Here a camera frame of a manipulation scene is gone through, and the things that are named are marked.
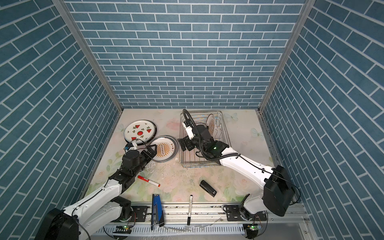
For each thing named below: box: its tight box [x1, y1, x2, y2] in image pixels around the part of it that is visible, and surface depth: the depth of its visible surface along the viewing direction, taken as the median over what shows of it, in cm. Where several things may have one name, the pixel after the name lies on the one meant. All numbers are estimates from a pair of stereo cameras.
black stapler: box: [199, 180, 218, 198], surface depth 81 cm
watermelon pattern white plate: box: [124, 120, 156, 144], surface depth 106 cm
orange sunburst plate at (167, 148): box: [149, 135, 179, 163], surface depth 98 cm
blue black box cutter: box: [151, 194, 165, 231], surface depth 74 cm
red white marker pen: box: [137, 175, 161, 187], surface depth 86 cm
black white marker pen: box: [187, 195, 193, 226], surface depth 77 cm
